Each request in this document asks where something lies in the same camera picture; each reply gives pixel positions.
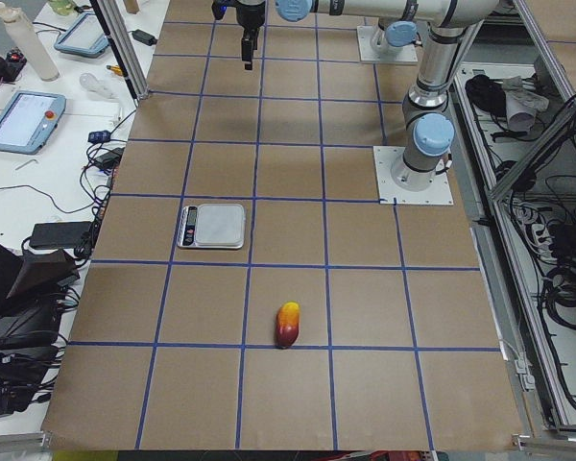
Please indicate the black power adapter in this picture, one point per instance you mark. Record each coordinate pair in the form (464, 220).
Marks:
(59, 235)

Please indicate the blue teach pendant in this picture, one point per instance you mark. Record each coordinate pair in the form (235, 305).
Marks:
(28, 120)
(85, 37)

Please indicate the blue teach pendant far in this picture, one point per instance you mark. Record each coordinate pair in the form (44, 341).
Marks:
(85, 37)

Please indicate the aluminium frame post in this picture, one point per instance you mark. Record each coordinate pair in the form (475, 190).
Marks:
(114, 28)

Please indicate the black laptop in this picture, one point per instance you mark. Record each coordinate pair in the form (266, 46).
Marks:
(32, 290)

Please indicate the small blue device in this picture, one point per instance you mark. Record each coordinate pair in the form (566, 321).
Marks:
(99, 137)

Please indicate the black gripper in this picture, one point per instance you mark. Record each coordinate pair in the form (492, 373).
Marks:
(250, 15)

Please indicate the black cloth bundle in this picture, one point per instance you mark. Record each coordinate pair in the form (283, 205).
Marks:
(487, 95)

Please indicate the black small adapter box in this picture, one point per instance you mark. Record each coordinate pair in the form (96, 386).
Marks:
(144, 37)

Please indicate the red yellow mango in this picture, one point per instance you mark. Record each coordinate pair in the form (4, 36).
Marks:
(287, 324)

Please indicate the allen key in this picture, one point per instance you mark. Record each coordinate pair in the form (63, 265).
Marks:
(26, 164)

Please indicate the silver digital kitchen scale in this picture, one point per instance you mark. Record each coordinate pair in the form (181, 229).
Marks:
(212, 226)

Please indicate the grey crumpled cloth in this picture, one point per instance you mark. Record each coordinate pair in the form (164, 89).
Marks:
(522, 105)

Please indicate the blue teach pendant near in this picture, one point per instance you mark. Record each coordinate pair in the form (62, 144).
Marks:
(28, 120)

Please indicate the aluminium frame rail right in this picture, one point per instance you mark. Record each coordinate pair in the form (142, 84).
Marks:
(552, 26)

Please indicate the white cylindrical roll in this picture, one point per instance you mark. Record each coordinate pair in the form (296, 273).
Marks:
(21, 30)

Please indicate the white power strip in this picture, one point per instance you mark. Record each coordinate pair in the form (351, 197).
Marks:
(536, 232)

